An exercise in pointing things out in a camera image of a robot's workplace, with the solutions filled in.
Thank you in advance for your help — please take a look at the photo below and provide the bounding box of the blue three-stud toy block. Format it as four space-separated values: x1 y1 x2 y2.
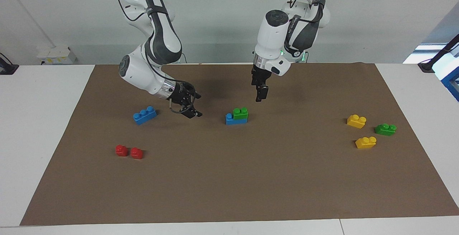
225 113 248 125
133 106 157 125

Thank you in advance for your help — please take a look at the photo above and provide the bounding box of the yellow two-stud toy block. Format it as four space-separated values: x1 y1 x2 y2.
355 136 377 149
347 115 367 129

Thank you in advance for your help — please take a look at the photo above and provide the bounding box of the brown table mat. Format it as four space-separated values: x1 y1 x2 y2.
20 63 459 226

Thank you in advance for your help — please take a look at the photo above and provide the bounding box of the white power strip box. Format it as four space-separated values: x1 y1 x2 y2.
37 47 76 65

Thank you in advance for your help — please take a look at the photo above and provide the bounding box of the black table clamp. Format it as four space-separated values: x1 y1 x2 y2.
0 53 19 75

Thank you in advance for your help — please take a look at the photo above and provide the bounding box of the blue and white frame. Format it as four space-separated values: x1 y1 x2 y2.
432 52 459 101

